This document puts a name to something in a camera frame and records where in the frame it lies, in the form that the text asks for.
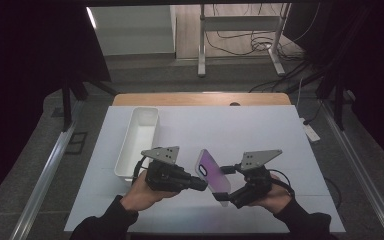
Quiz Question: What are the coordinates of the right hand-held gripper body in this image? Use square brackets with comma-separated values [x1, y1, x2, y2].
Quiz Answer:
[232, 149, 284, 210]

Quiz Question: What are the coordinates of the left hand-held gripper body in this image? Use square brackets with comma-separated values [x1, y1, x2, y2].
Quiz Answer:
[140, 145, 189, 193]

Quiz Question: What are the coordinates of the iridescent phone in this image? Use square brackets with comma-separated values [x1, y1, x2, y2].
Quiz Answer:
[194, 148, 232, 208]

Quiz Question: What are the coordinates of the person's right hand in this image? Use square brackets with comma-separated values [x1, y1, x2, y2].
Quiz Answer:
[247, 173, 294, 215]

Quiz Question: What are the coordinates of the person's left hand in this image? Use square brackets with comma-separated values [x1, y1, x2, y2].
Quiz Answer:
[119, 169, 181, 213]

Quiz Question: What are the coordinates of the pale table mat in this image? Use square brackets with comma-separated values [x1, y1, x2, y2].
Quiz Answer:
[63, 105, 346, 234]

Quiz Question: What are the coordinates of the white plastic bin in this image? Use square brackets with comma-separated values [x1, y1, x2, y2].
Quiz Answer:
[113, 106, 161, 186]

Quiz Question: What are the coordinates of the white power strip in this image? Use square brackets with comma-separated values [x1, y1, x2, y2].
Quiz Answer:
[299, 117, 322, 143]

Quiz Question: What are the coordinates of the wooden table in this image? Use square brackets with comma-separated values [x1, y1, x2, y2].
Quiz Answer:
[112, 92, 293, 107]

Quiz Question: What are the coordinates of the white cabinet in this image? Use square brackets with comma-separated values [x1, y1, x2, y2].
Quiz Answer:
[86, 4, 178, 56]

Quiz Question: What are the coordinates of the black curtain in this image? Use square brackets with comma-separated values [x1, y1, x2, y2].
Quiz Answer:
[0, 0, 112, 213]
[284, 0, 384, 168]

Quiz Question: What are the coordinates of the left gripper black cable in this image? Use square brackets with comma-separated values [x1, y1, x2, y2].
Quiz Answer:
[131, 155, 149, 186]

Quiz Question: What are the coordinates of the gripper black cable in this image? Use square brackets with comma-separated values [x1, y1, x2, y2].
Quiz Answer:
[268, 168, 343, 209]
[131, 155, 149, 186]

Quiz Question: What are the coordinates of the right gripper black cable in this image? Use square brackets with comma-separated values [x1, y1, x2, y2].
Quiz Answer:
[268, 168, 343, 209]

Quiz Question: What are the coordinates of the black power strip cable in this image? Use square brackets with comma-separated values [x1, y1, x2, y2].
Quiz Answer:
[302, 99, 324, 126]

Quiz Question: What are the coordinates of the aluminium rail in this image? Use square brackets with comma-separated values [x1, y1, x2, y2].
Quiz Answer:
[9, 99, 84, 240]
[321, 99, 384, 240]

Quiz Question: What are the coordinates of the black stand post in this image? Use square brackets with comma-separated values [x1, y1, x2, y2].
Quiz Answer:
[316, 76, 348, 131]
[59, 78, 89, 133]

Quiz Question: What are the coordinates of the tangle of black floor cables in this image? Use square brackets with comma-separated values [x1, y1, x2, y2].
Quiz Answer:
[204, 3, 321, 62]

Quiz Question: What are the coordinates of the metal desk frame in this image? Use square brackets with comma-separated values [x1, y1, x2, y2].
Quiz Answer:
[197, 3, 293, 78]

